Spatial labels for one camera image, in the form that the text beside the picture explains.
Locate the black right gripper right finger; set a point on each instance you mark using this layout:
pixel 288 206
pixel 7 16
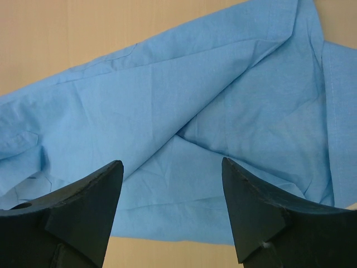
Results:
pixel 274 228

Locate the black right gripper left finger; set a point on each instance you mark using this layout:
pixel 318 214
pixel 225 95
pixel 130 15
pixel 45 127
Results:
pixel 69 227

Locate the light blue shirt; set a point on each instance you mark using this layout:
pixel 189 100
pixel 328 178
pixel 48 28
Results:
pixel 255 82

